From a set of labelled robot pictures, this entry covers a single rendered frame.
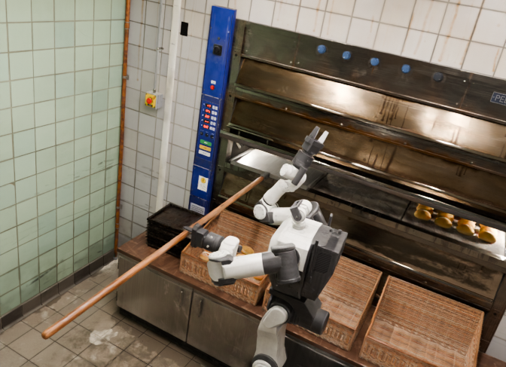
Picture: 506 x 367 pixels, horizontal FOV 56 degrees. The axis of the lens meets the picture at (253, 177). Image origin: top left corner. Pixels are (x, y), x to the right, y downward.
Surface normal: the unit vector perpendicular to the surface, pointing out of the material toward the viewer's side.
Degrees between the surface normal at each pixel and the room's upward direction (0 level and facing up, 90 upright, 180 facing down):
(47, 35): 90
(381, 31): 90
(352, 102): 70
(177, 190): 90
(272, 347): 90
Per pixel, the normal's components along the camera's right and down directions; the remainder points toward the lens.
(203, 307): -0.46, 0.30
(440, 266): -0.37, -0.03
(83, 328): 0.16, -0.90
